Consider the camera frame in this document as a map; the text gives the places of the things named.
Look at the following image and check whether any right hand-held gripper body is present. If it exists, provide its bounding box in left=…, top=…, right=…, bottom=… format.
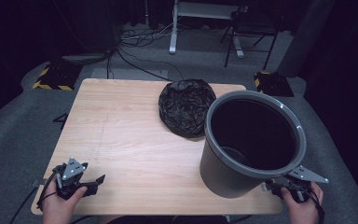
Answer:
left=262, top=165, right=330, bottom=203

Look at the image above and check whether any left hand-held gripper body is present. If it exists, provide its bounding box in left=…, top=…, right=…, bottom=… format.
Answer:
left=52, top=157, right=94, bottom=200

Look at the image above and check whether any grey ribbed trash bin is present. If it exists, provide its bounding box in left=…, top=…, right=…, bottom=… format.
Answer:
left=199, top=90, right=308, bottom=200

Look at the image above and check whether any grey bin rim ring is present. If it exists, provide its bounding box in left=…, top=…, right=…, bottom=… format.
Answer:
left=203, top=90, right=308, bottom=180

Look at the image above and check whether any black plastic trash bag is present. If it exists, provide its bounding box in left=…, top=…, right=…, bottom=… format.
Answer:
left=158, top=78, right=217, bottom=139

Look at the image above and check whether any person's right hand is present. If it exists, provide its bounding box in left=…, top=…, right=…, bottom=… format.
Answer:
left=280, top=182, right=324, bottom=224

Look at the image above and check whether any person's left hand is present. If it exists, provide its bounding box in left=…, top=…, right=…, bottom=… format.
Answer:
left=41, top=181, right=89, bottom=224

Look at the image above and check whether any black yellow striped base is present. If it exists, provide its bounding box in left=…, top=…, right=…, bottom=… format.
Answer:
left=254, top=71, right=296, bottom=98
left=32, top=63, right=84, bottom=91

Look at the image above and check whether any grey flat floor plate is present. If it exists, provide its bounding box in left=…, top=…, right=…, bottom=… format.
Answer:
left=61, top=51, right=112, bottom=66

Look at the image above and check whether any grey column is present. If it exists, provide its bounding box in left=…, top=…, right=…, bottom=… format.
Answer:
left=276, top=0, right=337, bottom=78

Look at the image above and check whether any black folding chair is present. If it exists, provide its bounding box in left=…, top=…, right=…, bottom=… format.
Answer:
left=219, top=5, right=280, bottom=71

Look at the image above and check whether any left hand-held gripper cable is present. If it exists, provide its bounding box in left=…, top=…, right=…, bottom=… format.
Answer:
left=9, top=172, right=59, bottom=224

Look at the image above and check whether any hand-held gripper cable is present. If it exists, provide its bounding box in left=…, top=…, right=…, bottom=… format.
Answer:
left=9, top=172, right=59, bottom=224
left=304, top=186, right=326, bottom=224

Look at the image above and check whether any right hand-held gripper cable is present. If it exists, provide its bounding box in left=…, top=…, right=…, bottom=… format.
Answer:
left=304, top=186, right=326, bottom=224

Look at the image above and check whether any black floor cable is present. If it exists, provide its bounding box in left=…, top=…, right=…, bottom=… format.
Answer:
left=106, top=46, right=186, bottom=82

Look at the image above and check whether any bundle of floor cables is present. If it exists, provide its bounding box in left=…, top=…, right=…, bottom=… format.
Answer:
left=118, top=21, right=176, bottom=49

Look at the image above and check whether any white desk frame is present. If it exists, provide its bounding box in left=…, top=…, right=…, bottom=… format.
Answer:
left=168, top=0, right=245, bottom=60

